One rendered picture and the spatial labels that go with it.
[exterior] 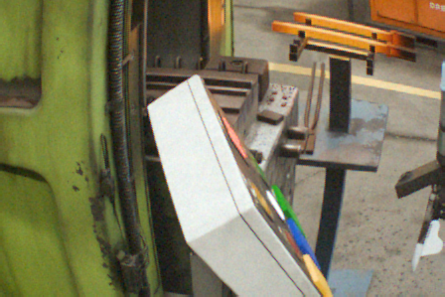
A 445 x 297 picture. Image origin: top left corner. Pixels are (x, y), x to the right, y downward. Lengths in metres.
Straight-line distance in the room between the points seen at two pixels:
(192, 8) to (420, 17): 3.38
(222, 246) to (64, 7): 0.49
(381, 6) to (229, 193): 4.23
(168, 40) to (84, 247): 0.68
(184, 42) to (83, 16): 0.73
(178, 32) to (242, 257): 1.04
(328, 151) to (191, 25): 0.49
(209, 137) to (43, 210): 0.54
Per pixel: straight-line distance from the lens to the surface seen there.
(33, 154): 1.30
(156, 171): 1.54
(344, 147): 2.08
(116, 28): 1.22
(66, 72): 1.20
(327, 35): 2.08
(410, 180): 1.14
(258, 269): 0.89
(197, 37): 1.84
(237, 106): 1.54
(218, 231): 0.84
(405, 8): 5.04
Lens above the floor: 1.64
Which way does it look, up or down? 26 degrees down
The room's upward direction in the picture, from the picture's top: 1 degrees counter-clockwise
